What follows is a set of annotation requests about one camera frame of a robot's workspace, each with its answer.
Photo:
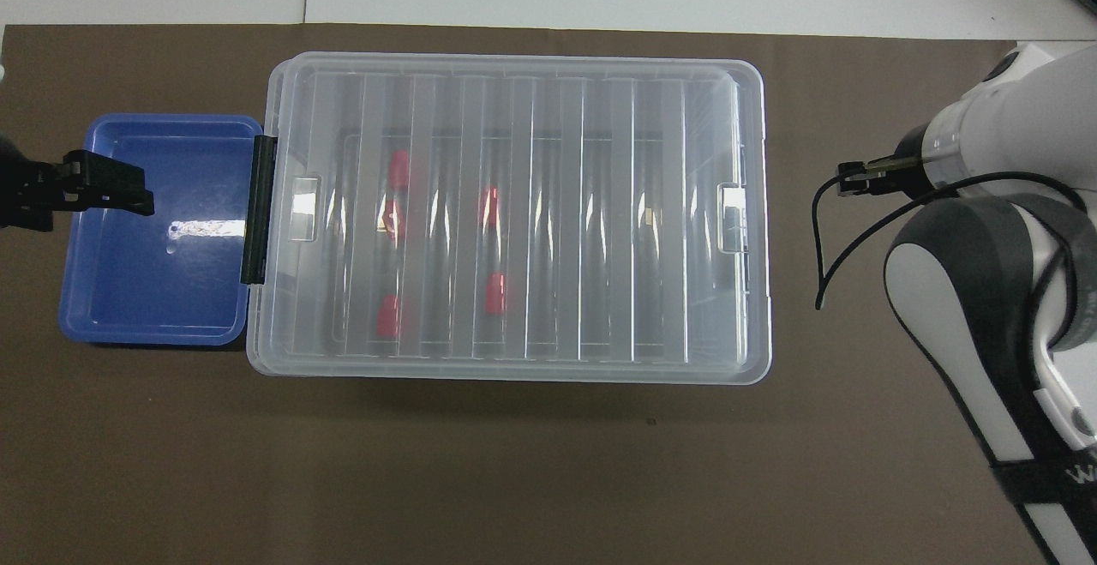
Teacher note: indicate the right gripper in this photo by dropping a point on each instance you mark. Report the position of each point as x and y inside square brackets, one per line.
[912, 169]

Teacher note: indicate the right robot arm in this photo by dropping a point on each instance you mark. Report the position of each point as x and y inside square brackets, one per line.
[1028, 111]

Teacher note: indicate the clear plastic storage box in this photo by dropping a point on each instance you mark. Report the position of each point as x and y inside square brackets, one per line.
[724, 351]

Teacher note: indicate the red block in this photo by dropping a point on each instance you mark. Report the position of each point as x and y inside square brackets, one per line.
[392, 220]
[490, 207]
[387, 317]
[398, 169]

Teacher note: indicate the black box latch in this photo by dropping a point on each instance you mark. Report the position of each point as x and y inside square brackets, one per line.
[258, 213]

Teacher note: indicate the clear ribbed plastic lid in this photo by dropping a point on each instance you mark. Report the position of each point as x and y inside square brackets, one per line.
[548, 119]

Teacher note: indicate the blue plastic tray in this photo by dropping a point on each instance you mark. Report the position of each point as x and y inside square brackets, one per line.
[154, 291]

